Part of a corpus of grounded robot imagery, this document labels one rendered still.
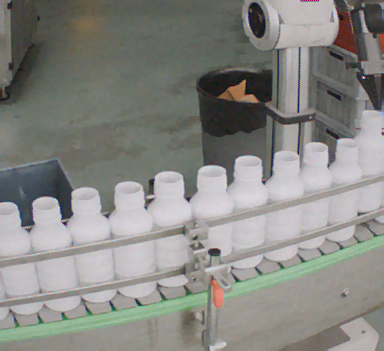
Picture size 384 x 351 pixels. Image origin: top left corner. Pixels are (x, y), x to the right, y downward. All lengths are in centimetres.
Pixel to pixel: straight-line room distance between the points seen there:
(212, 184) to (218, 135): 182
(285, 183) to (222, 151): 179
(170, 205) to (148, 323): 18
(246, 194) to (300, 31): 74
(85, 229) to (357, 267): 47
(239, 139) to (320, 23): 114
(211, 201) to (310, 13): 80
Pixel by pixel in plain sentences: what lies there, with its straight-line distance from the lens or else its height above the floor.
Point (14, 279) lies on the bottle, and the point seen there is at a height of 107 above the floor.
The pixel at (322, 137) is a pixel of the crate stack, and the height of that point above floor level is 11.
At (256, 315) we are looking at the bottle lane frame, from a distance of 105.
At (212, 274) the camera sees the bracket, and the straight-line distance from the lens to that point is 87.
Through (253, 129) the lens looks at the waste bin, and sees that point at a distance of 268.
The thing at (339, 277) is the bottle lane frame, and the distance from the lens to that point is 111.
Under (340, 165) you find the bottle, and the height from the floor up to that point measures 113.
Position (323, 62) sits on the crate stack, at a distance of 355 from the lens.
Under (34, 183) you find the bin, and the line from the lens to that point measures 150.
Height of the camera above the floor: 159
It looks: 26 degrees down
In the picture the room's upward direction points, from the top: straight up
